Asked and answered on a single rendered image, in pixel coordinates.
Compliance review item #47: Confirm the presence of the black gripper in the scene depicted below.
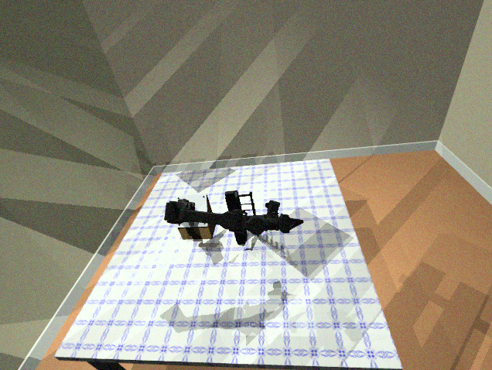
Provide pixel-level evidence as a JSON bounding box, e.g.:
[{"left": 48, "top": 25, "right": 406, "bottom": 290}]
[{"left": 261, "top": 214, "right": 304, "bottom": 234}]

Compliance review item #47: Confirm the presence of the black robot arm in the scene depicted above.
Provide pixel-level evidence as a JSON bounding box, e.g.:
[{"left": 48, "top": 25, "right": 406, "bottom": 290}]
[{"left": 164, "top": 198, "right": 280, "bottom": 235}]

